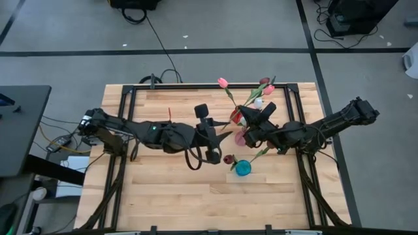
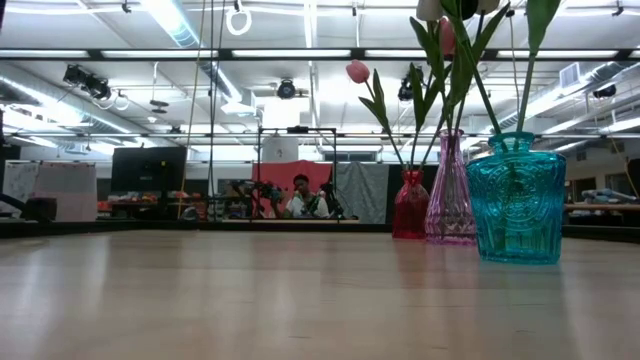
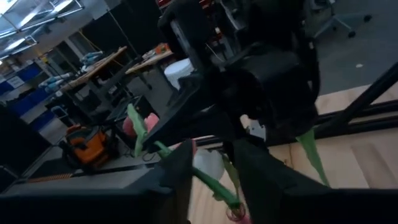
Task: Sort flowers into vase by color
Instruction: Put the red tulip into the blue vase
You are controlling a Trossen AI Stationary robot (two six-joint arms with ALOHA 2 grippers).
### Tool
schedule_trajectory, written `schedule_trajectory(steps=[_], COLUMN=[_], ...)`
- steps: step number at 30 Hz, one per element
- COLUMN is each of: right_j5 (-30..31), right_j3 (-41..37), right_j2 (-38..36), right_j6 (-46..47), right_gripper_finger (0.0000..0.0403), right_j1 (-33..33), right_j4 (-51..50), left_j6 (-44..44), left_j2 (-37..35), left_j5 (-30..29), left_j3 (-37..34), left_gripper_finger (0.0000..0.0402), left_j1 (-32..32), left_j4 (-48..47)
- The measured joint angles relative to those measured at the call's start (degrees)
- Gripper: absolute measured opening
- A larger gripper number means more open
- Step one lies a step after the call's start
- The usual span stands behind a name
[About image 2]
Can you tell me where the black box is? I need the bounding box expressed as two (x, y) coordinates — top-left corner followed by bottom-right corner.
(24, 197), (58, 224)

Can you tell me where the black hanging cable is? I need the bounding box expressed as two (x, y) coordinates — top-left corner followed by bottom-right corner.
(206, 0), (226, 204)

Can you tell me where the white air vent grille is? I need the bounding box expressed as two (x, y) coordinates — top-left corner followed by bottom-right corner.
(558, 62), (584, 90)

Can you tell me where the pink artificial tulip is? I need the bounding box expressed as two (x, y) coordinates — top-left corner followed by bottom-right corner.
(407, 17), (457, 172)
(345, 59), (406, 172)

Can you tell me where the blue grey cloth roll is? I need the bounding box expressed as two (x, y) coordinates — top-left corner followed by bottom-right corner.
(581, 188), (625, 204)

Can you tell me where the black computer monitor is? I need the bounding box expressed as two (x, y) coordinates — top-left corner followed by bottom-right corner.
(110, 145), (189, 194)

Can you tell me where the wooden background table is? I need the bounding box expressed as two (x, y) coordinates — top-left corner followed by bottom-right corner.
(564, 202), (640, 212)

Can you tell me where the black overhead camera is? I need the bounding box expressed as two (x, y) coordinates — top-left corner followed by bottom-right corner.
(397, 64), (426, 103)

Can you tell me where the person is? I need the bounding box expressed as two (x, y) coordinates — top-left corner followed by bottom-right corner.
(282, 173), (331, 220)

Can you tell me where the black metal frame stand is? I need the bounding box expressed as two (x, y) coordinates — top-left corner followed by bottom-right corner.
(256, 125), (339, 222)

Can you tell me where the black overhead spotlight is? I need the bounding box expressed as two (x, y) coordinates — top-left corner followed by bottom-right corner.
(62, 63), (114, 101)

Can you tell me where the white cable ring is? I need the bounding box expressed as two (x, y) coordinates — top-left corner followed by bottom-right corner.
(224, 0), (253, 37)

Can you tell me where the pale pink partition panel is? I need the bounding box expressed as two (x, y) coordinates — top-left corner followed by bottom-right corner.
(35, 162), (98, 221)

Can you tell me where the red glass vase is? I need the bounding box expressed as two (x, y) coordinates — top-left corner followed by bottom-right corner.
(391, 169), (430, 240)

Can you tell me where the red hanging cloth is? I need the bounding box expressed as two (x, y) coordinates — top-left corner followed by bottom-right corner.
(251, 160), (334, 217)

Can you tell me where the grey hanging cloth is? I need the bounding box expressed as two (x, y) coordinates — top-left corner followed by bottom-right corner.
(334, 162), (391, 225)

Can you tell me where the teal glass vase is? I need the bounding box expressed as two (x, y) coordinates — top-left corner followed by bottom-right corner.
(465, 131), (568, 266)

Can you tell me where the purple glass vase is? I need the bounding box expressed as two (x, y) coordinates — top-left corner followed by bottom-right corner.
(424, 128), (479, 246)

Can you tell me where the white hanging cloth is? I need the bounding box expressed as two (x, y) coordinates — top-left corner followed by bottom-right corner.
(2, 160), (40, 204)

